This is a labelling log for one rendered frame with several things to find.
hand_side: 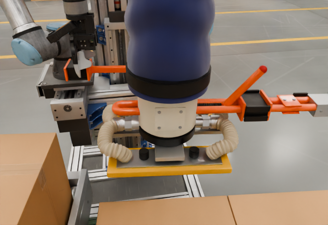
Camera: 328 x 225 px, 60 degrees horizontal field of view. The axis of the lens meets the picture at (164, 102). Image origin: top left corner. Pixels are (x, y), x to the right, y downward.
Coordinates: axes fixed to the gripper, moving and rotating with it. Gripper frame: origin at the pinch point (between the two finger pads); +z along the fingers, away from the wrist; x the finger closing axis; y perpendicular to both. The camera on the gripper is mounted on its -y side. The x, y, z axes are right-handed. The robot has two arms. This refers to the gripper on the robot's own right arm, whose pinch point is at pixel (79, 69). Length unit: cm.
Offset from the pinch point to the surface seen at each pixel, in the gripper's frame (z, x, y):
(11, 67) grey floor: 121, 263, -158
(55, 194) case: 41.3, -21.2, -11.3
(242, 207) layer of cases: 64, -14, 65
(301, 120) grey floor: 119, 123, 173
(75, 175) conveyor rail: 59, 5, -12
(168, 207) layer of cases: 64, -12, 32
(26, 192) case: 23.4, -34.8, -12.8
